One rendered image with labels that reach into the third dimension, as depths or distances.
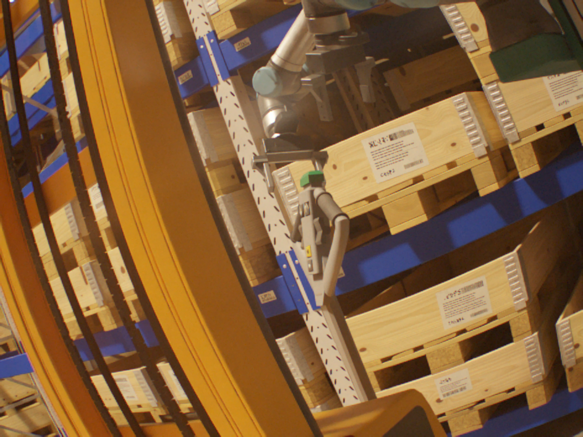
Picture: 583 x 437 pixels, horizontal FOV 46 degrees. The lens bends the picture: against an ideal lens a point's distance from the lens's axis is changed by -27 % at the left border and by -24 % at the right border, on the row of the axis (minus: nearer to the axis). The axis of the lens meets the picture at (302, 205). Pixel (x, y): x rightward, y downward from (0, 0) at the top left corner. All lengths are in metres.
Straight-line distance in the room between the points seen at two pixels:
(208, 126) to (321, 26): 1.59
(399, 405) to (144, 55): 0.90
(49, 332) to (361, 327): 1.49
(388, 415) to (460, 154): 1.29
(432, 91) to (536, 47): 2.76
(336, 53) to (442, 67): 2.33
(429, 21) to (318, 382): 1.76
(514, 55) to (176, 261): 0.68
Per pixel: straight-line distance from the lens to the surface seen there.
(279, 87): 2.25
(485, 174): 2.72
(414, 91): 4.12
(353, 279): 3.04
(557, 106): 2.62
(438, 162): 2.77
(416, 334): 2.92
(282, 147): 2.34
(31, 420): 6.65
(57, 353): 1.88
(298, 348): 3.21
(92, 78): 1.48
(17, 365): 4.96
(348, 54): 1.77
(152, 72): 1.48
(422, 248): 2.91
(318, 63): 1.73
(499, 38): 1.40
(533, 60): 1.36
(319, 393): 3.26
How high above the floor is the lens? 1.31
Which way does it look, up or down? 1 degrees up
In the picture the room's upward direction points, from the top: 22 degrees counter-clockwise
